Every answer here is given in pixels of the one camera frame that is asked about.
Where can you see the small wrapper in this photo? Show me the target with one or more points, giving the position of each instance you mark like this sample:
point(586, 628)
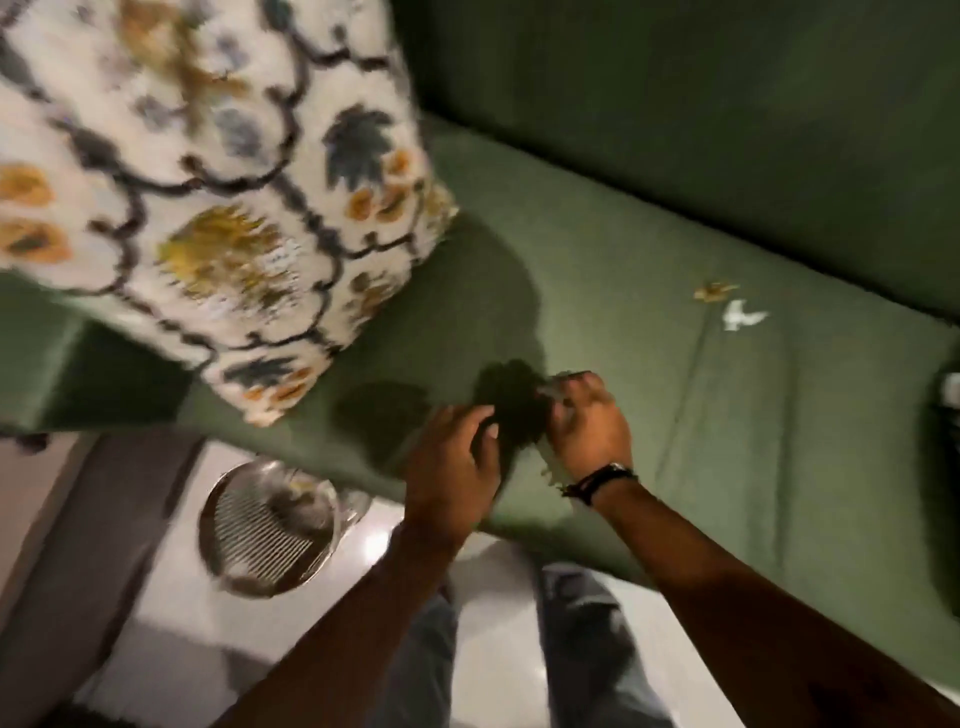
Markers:
point(551, 390)

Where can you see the person's left thumb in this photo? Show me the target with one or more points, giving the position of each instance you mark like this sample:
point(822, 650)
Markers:
point(488, 446)

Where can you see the person's right forearm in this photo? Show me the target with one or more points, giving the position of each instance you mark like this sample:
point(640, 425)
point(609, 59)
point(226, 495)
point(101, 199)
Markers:
point(757, 611)

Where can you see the person's right fingers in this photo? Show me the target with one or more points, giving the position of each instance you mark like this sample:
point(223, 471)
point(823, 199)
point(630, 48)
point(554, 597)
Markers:
point(574, 390)

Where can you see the green sofa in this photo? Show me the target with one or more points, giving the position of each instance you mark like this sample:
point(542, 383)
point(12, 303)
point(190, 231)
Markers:
point(637, 300)

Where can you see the yellow paper scrap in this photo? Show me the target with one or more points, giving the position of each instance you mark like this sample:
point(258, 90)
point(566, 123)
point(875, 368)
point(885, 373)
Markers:
point(714, 291)

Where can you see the person's left leg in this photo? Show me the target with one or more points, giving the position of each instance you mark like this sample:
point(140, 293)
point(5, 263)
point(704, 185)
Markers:
point(420, 660)

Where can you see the person's right hand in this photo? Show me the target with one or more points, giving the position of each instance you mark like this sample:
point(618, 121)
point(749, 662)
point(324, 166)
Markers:
point(589, 431)

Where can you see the white paper scrap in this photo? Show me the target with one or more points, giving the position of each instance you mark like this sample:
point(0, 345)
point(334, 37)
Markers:
point(741, 316)

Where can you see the person's leg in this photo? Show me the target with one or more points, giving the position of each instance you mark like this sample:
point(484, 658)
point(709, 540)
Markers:
point(420, 660)
point(592, 652)

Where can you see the black wrist band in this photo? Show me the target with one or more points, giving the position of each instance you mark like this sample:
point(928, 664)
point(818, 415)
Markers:
point(596, 481)

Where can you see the person's right leg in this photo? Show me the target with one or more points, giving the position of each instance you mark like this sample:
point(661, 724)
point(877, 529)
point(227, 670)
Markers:
point(592, 652)

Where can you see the dark object with white part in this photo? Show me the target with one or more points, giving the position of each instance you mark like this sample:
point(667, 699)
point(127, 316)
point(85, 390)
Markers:
point(949, 405)

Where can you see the person's left forearm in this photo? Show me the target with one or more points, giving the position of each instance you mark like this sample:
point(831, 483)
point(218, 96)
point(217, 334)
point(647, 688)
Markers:
point(337, 637)

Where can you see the floral patterned cushion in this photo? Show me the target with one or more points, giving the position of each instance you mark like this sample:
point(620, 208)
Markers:
point(202, 187)

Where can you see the person's left hand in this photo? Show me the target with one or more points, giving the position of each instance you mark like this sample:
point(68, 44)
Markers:
point(447, 484)

